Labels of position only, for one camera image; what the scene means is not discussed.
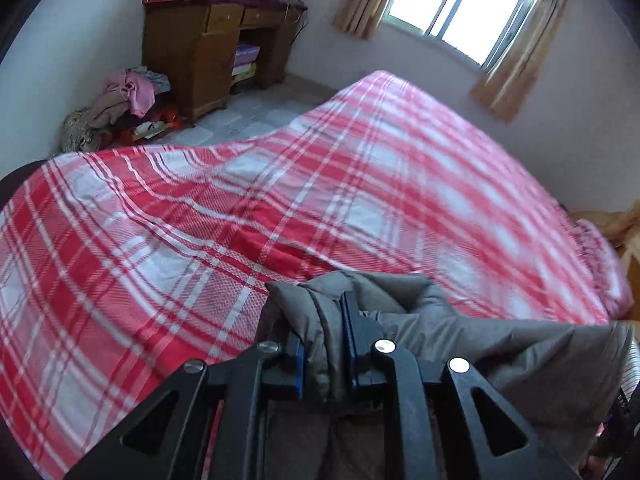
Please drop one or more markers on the brown wooden desk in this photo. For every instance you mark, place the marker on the brown wooden desk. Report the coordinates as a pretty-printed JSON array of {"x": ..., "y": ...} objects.
[{"x": 190, "y": 60}]

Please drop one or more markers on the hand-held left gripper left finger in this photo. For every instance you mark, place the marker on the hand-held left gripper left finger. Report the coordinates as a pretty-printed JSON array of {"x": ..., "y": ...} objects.
[{"x": 295, "y": 362}]

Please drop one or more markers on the purple white box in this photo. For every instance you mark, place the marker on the purple white box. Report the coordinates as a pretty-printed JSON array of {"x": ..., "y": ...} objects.
[{"x": 247, "y": 55}]

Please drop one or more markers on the yellow green box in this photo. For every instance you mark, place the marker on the yellow green box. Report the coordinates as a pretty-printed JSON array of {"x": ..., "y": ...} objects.
[{"x": 245, "y": 72}]

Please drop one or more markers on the pile of clothes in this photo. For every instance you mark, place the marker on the pile of clothes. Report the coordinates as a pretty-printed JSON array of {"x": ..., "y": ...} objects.
[{"x": 125, "y": 95}]

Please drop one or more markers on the small sliding window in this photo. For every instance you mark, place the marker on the small sliding window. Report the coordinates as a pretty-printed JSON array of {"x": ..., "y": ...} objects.
[{"x": 470, "y": 5}]

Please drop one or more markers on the red plaid bed sheet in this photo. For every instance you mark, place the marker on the red plaid bed sheet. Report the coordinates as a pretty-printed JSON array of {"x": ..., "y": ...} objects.
[{"x": 300, "y": 185}]

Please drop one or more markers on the grey puffer jacket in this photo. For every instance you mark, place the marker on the grey puffer jacket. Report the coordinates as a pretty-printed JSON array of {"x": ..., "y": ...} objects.
[{"x": 525, "y": 355}]

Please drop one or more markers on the orange red flat box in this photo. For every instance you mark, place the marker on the orange red flat box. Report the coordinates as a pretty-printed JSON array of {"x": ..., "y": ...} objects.
[{"x": 157, "y": 127}]

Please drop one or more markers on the pink folded blanket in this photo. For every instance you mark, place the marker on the pink folded blanket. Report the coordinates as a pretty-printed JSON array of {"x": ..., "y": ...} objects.
[{"x": 602, "y": 270}]

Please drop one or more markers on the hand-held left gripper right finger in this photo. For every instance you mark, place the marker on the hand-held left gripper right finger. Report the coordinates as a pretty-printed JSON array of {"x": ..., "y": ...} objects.
[{"x": 351, "y": 345}]

